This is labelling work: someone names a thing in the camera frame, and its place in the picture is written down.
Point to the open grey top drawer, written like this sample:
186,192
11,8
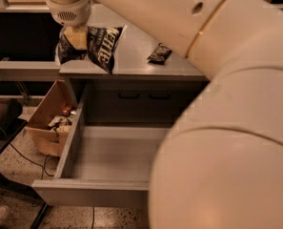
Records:
102,165

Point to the blue kettle chip bag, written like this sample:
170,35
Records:
101,45

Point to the black drawer handle right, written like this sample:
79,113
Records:
159,95

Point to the cardboard box with trash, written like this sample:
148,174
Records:
50,123

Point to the grey cabinet counter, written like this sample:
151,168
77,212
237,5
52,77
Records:
133,72

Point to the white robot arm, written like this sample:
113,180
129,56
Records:
221,164

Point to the black drawer handle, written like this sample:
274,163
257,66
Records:
159,95
128,94

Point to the small black snack bag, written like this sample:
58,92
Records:
160,54

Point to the black drawer handle left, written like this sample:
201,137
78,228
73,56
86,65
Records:
128,94

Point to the dark table at left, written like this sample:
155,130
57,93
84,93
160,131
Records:
15,172

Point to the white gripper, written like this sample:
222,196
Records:
70,13

